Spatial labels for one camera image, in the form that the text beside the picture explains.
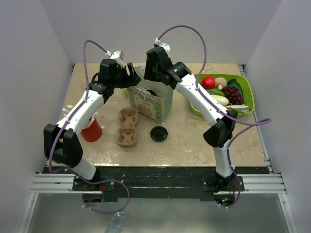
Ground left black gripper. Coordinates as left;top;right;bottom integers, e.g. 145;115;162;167
111;63;141;89

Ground black coffee lid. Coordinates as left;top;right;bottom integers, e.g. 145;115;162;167
146;89;157;97
150;126;168;142

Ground green paper gift bag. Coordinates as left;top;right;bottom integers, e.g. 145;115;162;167
127;80;173;123

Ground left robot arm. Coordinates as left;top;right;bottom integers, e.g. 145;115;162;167
43;59;141;190

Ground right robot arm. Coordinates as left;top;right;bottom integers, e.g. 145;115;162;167
144;46;237;191

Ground red toy tomato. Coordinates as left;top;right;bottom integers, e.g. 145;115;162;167
201;76;216;89

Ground brown pulp cup carrier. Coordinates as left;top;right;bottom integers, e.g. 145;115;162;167
116;107;139;148

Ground toy mushroom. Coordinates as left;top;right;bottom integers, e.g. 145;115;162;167
214;77;227;90

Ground red cup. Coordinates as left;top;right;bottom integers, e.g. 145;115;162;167
81;119;102;142

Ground dark green toy pepper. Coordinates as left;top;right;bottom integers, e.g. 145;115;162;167
227;79;243;95

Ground purple toy grapes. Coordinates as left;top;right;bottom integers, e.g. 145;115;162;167
222;85;244;105

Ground green plastic tray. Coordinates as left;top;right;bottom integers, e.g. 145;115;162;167
199;73;255;117

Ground clear plastic bottle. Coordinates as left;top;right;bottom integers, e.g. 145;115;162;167
105;211;125;233

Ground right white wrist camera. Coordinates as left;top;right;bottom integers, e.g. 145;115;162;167
154;38;171;55

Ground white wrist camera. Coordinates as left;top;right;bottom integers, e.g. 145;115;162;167
154;38;171;55
105;50;125;68

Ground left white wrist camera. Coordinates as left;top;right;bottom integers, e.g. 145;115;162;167
105;50;125;68

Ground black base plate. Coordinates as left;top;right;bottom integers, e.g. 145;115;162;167
43;166;269;202

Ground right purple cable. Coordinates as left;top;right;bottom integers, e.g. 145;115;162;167
156;25;272;209

